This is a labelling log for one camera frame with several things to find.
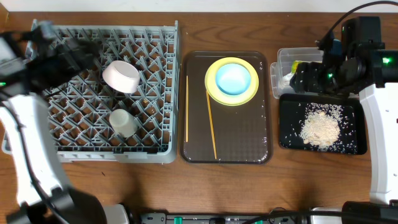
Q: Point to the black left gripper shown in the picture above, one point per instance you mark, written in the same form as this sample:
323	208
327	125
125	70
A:
66	58

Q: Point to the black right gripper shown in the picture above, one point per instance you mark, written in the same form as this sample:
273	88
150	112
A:
306	75

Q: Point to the white napkin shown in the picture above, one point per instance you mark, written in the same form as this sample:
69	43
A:
285	81

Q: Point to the rice food scraps pile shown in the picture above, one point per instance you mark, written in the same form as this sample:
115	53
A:
318	127

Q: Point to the pink bowl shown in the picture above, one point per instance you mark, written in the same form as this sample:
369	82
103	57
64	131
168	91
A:
122	76

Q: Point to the light blue bowl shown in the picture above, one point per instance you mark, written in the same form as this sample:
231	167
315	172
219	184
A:
233	79

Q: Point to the yellow plate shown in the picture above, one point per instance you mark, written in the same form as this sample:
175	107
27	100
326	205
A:
223	98

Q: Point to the white cup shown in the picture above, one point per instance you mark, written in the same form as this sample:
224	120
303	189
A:
123	123

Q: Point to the wooden chopstick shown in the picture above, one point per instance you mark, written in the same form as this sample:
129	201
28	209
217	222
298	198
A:
187	110
211	124

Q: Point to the green orange snack wrapper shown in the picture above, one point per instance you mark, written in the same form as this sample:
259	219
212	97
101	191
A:
295	65

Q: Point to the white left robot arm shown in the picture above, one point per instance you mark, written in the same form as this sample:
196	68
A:
28	66

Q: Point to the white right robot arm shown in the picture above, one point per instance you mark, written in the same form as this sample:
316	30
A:
372	75

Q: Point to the clear plastic waste bin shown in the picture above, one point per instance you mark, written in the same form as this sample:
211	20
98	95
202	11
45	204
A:
285	59

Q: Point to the black waste tray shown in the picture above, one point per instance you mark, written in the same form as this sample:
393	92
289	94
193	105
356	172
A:
358	111

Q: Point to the grey plastic dish rack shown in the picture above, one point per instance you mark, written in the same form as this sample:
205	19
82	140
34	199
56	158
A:
79	110

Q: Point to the dark brown serving tray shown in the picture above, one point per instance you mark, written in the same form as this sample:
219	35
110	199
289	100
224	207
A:
243	134

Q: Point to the black equipment rail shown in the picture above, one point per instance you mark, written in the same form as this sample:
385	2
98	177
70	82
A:
120	214

